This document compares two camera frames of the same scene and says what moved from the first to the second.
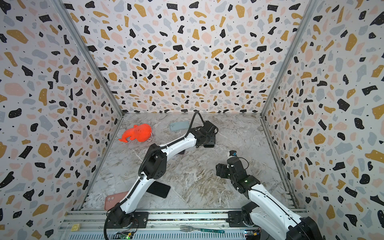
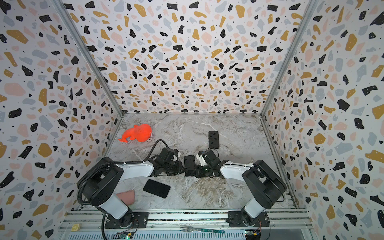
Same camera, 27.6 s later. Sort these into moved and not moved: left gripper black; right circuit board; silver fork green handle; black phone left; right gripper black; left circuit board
Moved: left gripper black; right gripper black
Not moved: black phone left; left circuit board; right circuit board; silver fork green handle
